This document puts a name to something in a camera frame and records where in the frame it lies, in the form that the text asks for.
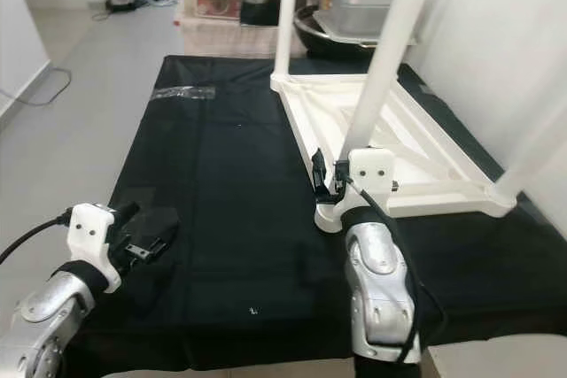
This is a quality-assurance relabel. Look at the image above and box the white plastic children table top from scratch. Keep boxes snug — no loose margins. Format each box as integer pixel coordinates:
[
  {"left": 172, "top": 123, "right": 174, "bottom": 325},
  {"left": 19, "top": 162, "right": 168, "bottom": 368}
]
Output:
[{"left": 270, "top": 68, "right": 519, "bottom": 233}]

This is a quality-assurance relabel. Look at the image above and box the black tablecloth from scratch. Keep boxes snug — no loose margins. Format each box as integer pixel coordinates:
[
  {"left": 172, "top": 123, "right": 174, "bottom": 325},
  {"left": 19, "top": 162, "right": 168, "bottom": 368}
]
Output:
[{"left": 66, "top": 55, "right": 567, "bottom": 370}]

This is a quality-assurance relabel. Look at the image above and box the black wok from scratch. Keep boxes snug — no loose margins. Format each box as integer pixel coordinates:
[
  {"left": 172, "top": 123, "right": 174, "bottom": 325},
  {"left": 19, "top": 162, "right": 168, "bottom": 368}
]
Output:
[{"left": 297, "top": 6, "right": 404, "bottom": 56}]

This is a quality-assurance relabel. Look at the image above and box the beige covered low bench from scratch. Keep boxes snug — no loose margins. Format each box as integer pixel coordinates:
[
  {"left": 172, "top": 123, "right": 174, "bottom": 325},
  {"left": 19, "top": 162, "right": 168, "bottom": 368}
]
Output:
[{"left": 184, "top": 19, "right": 307, "bottom": 56}]

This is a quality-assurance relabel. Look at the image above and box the clear plastic storage box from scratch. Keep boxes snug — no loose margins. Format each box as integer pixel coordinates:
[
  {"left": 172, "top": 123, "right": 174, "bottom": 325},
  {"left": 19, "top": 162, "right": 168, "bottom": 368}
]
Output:
[{"left": 317, "top": 0, "right": 417, "bottom": 38}]

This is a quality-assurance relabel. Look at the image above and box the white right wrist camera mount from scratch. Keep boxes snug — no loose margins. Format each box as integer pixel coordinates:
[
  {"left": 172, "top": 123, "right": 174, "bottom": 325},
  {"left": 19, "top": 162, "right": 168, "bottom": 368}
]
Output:
[{"left": 335, "top": 146, "right": 398, "bottom": 220}]

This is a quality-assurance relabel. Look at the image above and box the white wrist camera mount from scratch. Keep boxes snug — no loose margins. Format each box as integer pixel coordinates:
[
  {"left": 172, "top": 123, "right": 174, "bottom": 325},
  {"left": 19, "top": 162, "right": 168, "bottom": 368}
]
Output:
[
  {"left": 69, "top": 203, "right": 123, "bottom": 295},
  {"left": 335, "top": 146, "right": 398, "bottom": 220}
]

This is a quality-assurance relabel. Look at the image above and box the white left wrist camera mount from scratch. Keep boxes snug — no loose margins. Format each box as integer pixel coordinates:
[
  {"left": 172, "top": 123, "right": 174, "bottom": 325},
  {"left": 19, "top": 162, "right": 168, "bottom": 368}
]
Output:
[{"left": 69, "top": 203, "right": 123, "bottom": 295}]

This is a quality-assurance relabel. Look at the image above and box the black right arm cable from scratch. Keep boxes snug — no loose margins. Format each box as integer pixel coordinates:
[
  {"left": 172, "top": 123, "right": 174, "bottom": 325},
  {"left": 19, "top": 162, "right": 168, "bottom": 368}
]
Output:
[{"left": 354, "top": 179, "right": 448, "bottom": 361}]

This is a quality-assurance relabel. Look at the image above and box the thin black floor cable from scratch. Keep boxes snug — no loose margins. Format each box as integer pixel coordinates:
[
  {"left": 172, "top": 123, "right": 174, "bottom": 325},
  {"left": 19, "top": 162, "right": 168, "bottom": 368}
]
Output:
[{"left": 0, "top": 66, "right": 72, "bottom": 106}]

